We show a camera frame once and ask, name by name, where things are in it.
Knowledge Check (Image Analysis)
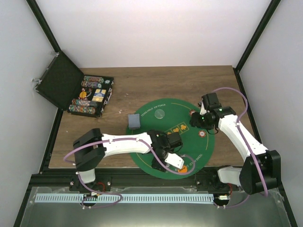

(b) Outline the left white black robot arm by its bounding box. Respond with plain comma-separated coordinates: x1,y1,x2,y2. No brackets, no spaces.
73,128,184,191

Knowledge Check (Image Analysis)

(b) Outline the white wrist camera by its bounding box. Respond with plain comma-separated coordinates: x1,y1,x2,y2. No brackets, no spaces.
200,103,207,115
164,153,184,169

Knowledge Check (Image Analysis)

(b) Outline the orange big blind button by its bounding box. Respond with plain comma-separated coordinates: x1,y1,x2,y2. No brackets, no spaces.
178,166,187,174

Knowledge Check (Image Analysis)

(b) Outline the orange button in case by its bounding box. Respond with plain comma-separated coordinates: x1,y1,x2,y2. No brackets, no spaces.
79,91,87,99

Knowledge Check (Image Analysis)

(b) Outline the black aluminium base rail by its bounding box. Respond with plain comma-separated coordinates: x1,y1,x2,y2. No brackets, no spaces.
29,167,238,192

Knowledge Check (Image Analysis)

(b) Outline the chip row top in case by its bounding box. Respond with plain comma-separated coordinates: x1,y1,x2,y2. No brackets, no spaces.
83,75,104,83

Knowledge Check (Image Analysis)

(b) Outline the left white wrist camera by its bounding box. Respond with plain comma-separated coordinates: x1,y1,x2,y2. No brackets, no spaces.
164,153,184,169

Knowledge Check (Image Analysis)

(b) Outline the boxed card deck in case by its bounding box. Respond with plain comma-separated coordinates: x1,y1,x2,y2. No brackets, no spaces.
92,89,107,102

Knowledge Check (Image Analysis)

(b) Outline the clear dealer button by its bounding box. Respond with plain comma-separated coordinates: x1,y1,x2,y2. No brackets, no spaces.
154,109,165,119

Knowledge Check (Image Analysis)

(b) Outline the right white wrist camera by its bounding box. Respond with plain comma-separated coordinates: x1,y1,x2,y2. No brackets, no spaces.
200,103,207,115

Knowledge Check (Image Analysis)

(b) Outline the round green poker mat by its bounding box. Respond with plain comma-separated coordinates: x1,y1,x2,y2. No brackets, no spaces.
126,98,215,180

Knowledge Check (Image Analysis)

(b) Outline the chip row bottom in case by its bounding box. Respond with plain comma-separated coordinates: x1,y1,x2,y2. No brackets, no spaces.
69,105,96,114

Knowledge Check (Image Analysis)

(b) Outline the chip row in case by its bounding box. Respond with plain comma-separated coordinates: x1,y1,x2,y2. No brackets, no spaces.
83,75,104,83
71,99,98,107
69,105,96,114
81,80,102,88

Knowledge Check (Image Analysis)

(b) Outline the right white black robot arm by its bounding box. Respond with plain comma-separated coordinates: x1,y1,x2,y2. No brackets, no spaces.
190,93,282,195

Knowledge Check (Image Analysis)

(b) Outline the black poker chip case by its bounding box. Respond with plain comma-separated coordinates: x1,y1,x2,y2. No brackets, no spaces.
35,52,114,118

